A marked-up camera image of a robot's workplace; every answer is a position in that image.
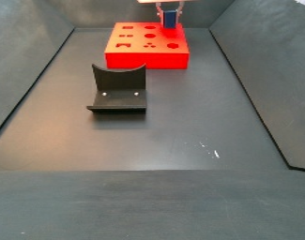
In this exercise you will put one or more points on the red shape-sorter block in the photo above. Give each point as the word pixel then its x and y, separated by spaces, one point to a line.
pixel 147 44

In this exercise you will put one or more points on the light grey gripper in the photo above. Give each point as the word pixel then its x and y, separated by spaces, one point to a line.
pixel 158 5

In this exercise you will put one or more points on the blue square-circle peg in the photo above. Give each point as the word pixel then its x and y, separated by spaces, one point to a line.
pixel 169 19

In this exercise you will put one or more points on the black curved plastic holder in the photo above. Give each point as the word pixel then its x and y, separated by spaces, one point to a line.
pixel 121 90

